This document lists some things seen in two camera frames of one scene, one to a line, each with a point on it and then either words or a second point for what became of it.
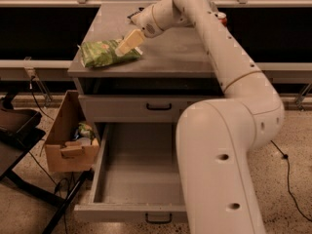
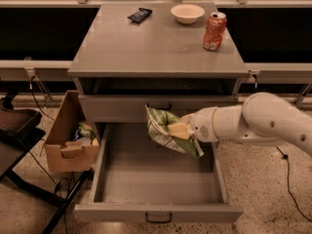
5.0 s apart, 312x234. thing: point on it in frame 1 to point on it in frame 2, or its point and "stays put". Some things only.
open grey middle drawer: x=136 y=177 stays put
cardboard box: x=64 y=153 stays put
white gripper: x=145 y=20 to x=202 y=124
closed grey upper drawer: x=138 y=108 stays put
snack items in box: x=84 y=130 stays put
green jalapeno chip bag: x=102 y=53 to x=158 y=122
